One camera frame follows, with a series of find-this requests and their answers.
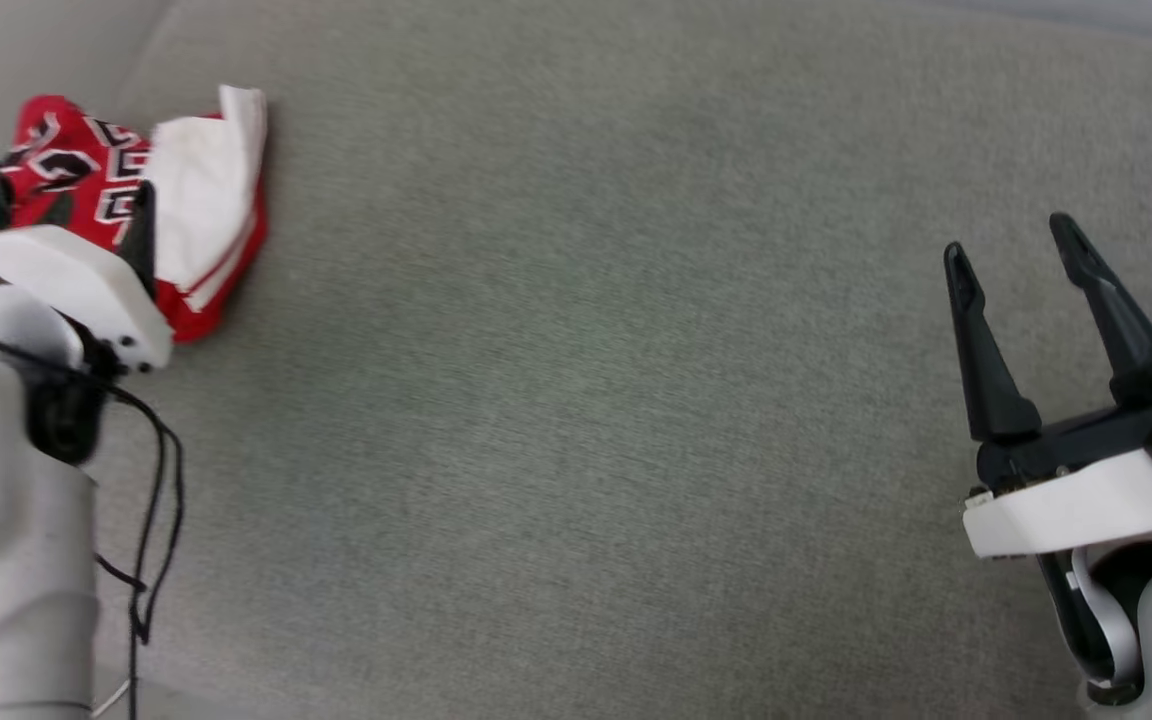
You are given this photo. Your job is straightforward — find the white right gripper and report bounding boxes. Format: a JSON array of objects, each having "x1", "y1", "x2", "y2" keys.
[{"x1": 943, "y1": 212, "x2": 1152, "y2": 559}]

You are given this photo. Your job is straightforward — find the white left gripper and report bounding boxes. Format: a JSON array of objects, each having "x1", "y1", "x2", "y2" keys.
[{"x1": 0, "y1": 180, "x2": 173, "y2": 377}]

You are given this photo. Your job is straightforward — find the red white basketball jersey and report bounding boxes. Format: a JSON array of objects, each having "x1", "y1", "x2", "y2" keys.
[{"x1": 1, "y1": 85, "x2": 270, "y2": 344}]

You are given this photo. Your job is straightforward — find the thin black cable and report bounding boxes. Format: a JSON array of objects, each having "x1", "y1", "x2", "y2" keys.
[
  {"x1": 94, "y1": 425, "x2": 162, "y2": 720},
  {"x1": 0, "y1": 338, "x2": 184, "y2": 646}
]

